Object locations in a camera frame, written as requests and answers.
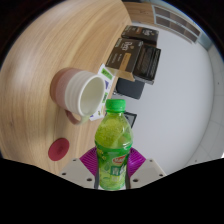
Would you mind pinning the black mesh armrest chair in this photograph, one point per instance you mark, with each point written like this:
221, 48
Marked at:
131, 118

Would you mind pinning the flat round red coaster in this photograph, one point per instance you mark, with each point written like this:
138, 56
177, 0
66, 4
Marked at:
58, 149

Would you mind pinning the green drink bottle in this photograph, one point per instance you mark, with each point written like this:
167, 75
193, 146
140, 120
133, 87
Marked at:
113, 156

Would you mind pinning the small dark brown box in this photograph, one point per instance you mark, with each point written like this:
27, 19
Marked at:
140, 33

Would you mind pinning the black stacked box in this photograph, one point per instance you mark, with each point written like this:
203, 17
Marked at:
148, 65

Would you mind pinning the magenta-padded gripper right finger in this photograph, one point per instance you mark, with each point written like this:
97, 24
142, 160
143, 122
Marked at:
148, 173

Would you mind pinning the open dark brown carton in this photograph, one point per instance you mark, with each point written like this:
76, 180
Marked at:
123, 55

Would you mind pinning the pink and white mug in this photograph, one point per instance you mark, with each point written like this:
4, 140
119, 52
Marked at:
71, 90

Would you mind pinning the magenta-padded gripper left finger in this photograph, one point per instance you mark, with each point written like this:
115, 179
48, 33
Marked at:
76, 173

